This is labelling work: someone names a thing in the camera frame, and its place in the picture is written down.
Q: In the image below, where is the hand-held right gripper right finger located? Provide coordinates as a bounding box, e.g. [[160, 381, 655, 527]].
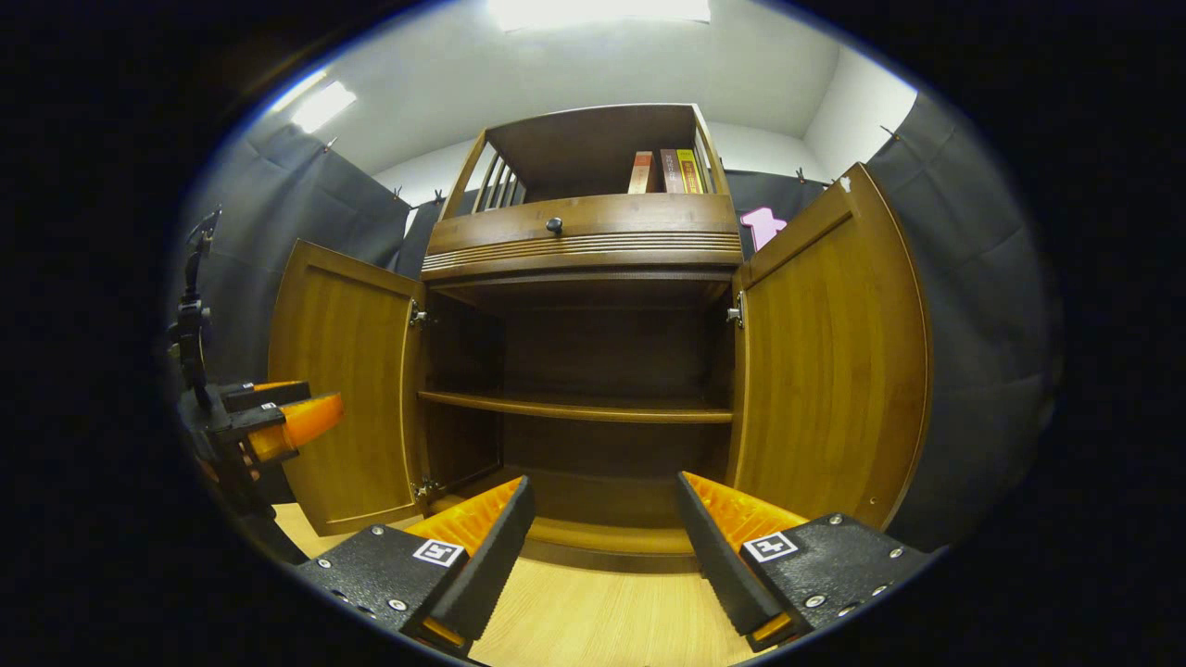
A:
[[675, 471, 937, 654]]

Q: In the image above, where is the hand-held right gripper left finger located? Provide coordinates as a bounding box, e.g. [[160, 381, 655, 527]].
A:
[[295, 477, 538, 659]]

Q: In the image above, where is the wooden shoe cabinet door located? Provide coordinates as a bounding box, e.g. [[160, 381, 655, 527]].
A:
[[269, 239, 429, 536], [727, 163, 932, 531]]

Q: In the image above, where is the wooden double-door shoe cabinet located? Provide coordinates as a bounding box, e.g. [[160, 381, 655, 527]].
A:
[[269, 102, 932, 575]]

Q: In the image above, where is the wooden cabinet inner shelf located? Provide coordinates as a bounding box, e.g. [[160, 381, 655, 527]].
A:
[[417, 389, 735, 425]]

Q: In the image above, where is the wooden cabinet drawer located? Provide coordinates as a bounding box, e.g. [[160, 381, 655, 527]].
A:
[[422, 193, 744, 283]]

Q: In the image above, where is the small ceiling light panel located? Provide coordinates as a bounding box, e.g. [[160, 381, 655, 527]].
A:
[[273, 72, 358, 135]]

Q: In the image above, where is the black backdrop cloth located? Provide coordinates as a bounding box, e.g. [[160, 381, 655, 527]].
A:
[[176, 93, 1062, 552]]

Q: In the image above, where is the large ceiling light panel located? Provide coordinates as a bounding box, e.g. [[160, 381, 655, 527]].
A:
[[488, 0, 713, 31]]

